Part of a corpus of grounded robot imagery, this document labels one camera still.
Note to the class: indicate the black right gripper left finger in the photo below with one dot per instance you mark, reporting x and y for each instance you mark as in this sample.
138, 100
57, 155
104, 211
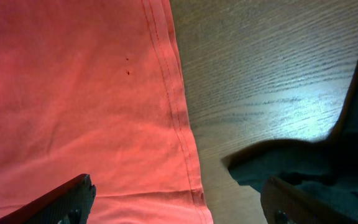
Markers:
69, 203

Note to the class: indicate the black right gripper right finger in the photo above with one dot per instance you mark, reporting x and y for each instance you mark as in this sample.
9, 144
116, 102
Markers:
283, 203

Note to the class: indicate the orange FRAM t-shirt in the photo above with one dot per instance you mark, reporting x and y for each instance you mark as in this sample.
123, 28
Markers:
96, 87

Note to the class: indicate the black t-shirt pile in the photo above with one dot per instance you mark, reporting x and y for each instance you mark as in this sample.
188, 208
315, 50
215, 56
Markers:
326, 170

